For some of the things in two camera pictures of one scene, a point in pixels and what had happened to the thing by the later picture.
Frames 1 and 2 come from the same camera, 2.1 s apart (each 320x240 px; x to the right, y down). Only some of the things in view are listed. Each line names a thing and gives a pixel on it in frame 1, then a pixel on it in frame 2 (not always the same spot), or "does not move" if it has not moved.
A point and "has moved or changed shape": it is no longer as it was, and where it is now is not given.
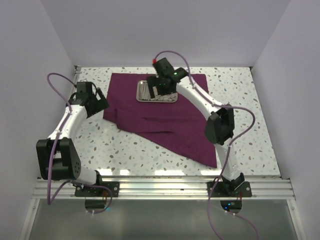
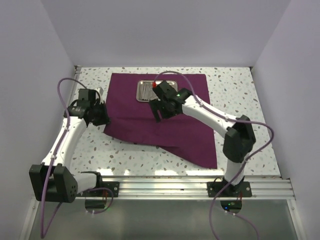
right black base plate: (244, 190) does not move
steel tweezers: (144, 91) does not move
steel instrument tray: (143, 94) does not move
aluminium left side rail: (77, 68) does not move
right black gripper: (153, 80) → (155, 104)
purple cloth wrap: (182, 123) has moved or changed shape
